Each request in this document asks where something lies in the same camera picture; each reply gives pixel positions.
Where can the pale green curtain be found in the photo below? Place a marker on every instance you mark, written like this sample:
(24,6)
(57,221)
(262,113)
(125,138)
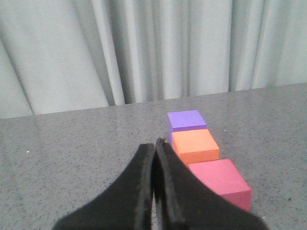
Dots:
(63,55)

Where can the purple foam cube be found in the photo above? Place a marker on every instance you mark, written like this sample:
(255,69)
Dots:
(184,121)

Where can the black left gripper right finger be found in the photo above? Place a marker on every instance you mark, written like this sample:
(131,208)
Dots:
(183,202)

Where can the pink foam cube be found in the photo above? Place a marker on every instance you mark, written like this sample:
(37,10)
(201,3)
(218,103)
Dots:
(222,177)

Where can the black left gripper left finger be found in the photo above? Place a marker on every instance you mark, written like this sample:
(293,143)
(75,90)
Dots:
(125,205)

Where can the orange foam cube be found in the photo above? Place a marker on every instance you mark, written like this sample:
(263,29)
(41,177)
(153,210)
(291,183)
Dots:
(195,146)

